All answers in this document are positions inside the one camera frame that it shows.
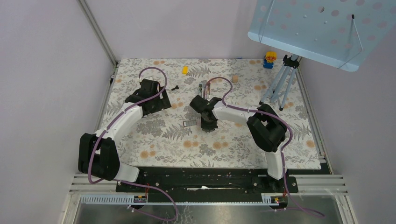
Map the grey metal staple strip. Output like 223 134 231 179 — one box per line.
183 120 197 127

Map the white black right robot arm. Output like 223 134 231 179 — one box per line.
190 95 290 192

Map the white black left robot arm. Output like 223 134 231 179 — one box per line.
78 79 171 182

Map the floral patterned table mat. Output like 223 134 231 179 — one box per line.
90 58 322 169

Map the small yellow block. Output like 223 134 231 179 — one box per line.
182 66 188 75

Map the round tan wooden piece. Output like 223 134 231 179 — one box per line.
232 75 239 84

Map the grey tripod stand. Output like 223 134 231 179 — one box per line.
259 54 300 111

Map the yellow blue toy figure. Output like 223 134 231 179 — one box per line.
263 51 277 69

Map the light blue perforated metal board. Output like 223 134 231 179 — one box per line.
248 0 396 72

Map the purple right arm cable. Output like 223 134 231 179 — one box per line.
204 77 325 218

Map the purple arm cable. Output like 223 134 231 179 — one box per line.
204 77 325 218
87 67 180 222

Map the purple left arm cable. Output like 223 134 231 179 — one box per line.
87 67 180 222

